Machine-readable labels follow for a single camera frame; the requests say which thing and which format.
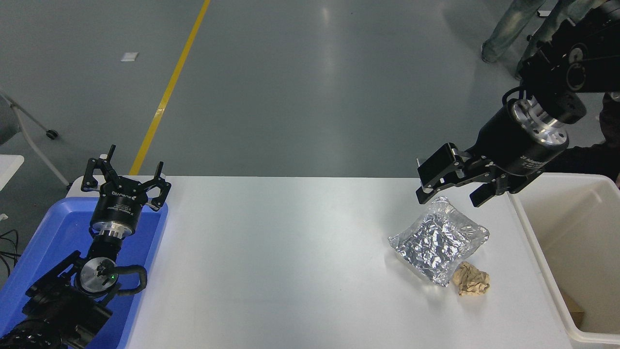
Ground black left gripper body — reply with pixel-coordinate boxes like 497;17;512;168
91;183;152;228

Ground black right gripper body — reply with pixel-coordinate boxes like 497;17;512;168
477;104;568;176

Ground silver foil plate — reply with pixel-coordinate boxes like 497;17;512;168
388;196;490;287

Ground blue plastic tray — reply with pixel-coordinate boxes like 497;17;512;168
0;196;169;349

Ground person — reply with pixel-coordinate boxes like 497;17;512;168
481;0;579;80
542;91;620;184

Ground crumpled tan paper ball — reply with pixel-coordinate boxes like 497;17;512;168
452;261;491;297

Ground grey wheeled chair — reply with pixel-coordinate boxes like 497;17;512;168
0;90;73;190

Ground small white side table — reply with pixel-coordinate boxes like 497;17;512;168
0;154;25;192

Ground large pale plastic bin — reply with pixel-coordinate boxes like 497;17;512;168
509;174;620;345

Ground black floor cables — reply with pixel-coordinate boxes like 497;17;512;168
0;229;20;277

